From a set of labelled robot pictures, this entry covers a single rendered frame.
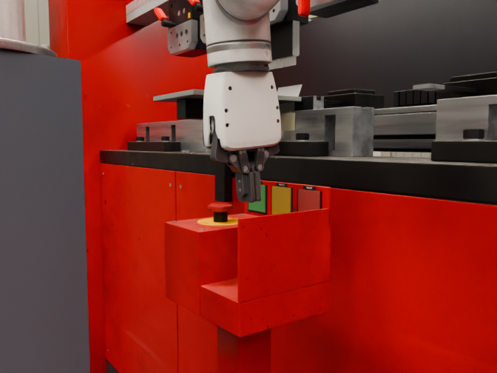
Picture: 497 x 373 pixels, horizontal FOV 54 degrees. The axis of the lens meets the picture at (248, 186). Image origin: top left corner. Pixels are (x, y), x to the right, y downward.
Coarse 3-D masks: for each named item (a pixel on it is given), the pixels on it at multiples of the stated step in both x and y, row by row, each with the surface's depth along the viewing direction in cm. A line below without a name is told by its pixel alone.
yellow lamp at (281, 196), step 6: (276, 186) 77; (276, 192) 77; (282, 192) 76; (288, 192) 74; (276, 198) 77; (282, 198) 76; (288, 198) 74; (276, 204) 77; (282, 204) 76; (288, 204) 75; (276, 210) 77; (282, 210) 76; (288, 210) 75
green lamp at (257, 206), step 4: (264, 188) 79; (264, 192) 79; (264, 196) 79; (264, 200) 79; (248, 204) 83; (252, 204) 82; (256, 204) 81; (260, 204) 80; (264, 204) 79; (248, 208) 83; (252, 208) 82; (256, 208) 81; (260, 208) 80; (264, 208) 79
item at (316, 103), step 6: (306, 96) 103; (312, 96) 102; (318, 96) 103; (294, 102) 107; (300, 102) 105; (306, 102) 103; (312, 102) 102; (318, 102) 102; (294, 108) 107; (300, 108) 105; (306, 108) 103; (312, 108) 102; (318, 108) 103
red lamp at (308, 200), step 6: (300, 192) 72; (306, 192) 71; (312, 192) 70; (318, 192) 69; (300, 198) 72; (306, 198) 71; (312, 198) 70; (318, 198) 69; (300, 204) 72; (306, 204) 71; (312, 204) 70; (318, 204) 69; (300, 210) 72; (306, 210) 71
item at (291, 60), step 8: (280, 24) 110; (288, 24) 108; (296, 24) 107; (272, 32) 112; (280, 32) 110; (288, 32) 108; (296, 32) 107; (272, 40) 113; (280, 40) 110; (288, 40) 108; (296, 40) 107; (272, 48) 113; (280, 48) 110; (288, 48) 108; (296, 48) 108; (272, 56) 113; (280, 56) 110; (288, 56) 109; (296, 56) 108; (272, 64) 114; (280, 64) 112; (288, 64) 110
